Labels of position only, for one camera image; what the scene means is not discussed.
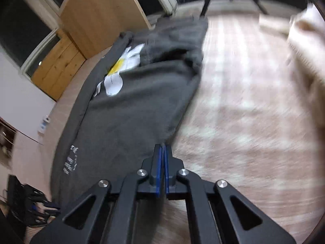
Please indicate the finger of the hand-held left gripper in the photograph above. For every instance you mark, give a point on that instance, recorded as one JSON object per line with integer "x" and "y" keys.
{"x": 43, "y": 199}
{"x": 38, "y": 216}

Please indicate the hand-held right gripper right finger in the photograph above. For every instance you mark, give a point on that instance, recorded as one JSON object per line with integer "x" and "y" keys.
{"x": 167, "y": 175}

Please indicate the white wall device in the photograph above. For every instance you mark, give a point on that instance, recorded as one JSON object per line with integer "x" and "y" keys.
{"x": 44, "y": 125}

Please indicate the pine wooden panel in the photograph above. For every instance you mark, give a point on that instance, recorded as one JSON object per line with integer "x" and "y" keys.
{"x": 58, "y": 66}

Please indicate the light wooden board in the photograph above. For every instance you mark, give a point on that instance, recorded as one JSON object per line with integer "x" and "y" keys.
{"x": 101, "y": 12}

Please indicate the plaid beige blanket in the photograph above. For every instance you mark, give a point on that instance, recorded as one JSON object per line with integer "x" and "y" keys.
{"x": 241, "y": 132}

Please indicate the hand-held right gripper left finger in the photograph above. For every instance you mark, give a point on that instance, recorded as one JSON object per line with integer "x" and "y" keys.
{"x": 158, "y": 175}

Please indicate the white framed window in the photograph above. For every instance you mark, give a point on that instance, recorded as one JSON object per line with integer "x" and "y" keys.
{"x": 15, "y": 30}

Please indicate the grey daisy print t-shirt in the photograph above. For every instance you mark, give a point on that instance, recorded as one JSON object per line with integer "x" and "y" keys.
{"x": 139, "y": 106}

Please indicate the beige clothes pile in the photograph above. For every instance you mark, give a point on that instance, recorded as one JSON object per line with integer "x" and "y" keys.
{"x": 309, "y": 56}

